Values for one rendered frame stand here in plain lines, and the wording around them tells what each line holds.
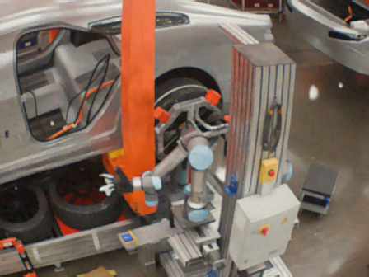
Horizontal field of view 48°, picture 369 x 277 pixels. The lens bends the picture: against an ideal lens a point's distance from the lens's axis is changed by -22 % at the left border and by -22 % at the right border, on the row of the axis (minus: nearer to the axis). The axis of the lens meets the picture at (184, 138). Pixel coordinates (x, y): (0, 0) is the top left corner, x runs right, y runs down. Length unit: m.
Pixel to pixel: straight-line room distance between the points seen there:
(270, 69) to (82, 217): 2.01
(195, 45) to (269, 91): 1.42
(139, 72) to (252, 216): 1.06
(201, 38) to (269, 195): 1.45
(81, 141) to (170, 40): 0.99
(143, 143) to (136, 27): 0.84
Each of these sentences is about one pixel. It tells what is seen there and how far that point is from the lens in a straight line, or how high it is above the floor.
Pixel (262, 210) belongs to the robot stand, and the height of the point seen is 1.23.
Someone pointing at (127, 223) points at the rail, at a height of 0.39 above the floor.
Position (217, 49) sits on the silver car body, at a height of 1.41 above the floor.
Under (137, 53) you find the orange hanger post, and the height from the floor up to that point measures 1.79.
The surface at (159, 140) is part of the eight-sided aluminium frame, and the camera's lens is 3.71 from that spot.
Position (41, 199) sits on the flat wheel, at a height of 0.50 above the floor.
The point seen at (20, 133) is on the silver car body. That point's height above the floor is 1.16.
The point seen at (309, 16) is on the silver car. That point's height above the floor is 1.22.
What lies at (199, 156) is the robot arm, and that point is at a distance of 2.70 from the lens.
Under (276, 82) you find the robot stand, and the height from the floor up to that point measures 1.92.
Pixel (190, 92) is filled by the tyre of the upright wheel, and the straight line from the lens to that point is 3.74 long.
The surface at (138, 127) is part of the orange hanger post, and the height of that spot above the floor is 1.28.
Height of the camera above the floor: 3.08
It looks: 36 degrees down
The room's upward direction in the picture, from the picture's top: 1 degrees clockwise
